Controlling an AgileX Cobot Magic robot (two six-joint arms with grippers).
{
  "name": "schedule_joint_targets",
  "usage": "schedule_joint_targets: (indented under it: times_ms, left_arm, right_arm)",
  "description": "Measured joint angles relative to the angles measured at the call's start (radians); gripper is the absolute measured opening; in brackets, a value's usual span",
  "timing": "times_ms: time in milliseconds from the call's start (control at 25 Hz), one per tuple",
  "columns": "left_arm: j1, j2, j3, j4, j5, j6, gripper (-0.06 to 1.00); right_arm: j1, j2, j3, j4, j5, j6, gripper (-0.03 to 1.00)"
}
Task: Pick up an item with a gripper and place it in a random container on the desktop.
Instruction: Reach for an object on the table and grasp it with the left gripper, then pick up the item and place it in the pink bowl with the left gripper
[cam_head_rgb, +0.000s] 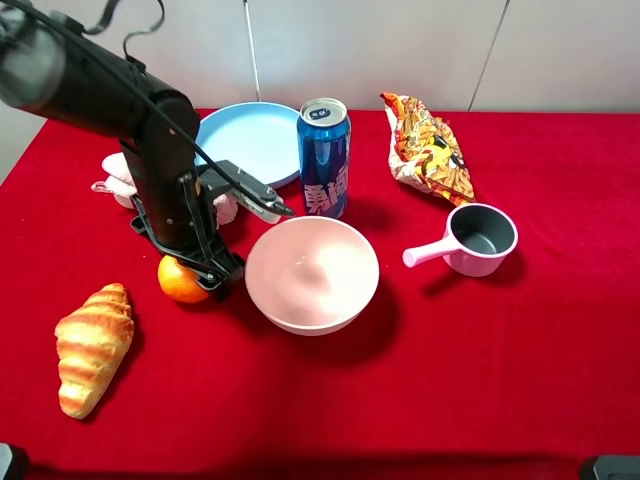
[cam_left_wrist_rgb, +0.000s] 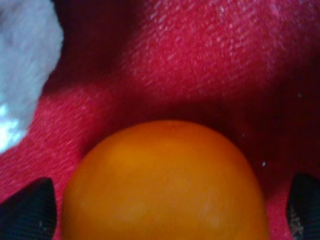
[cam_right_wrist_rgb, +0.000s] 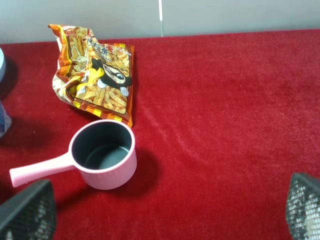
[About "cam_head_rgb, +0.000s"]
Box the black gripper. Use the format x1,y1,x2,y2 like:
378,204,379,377
120,138,245,301

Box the blue plate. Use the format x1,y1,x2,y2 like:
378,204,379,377
196,102,299,189

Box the pink bowl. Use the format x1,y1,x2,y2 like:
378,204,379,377
244,216,380,336

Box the red tablecloth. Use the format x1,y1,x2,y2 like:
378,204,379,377
1,111,639,479

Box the orange mandarin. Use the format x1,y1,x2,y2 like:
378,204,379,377
157,255,209,304

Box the croissant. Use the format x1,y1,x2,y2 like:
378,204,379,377
54,283,135,419

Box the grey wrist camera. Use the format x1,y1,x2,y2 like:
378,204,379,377
196,160,295,225

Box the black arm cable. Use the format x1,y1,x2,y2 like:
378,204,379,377
0,0,224,281

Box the pink rolled towel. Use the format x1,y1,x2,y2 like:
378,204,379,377
91,153,238,225

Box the blue drink can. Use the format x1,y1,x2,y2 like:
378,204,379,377
297,98,351,219

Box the pink saucepan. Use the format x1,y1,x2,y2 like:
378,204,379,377
402,203,519,278

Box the orange snack bag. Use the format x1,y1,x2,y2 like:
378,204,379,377
380,92,476,206

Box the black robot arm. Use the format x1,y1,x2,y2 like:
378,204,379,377
1,1,244,294

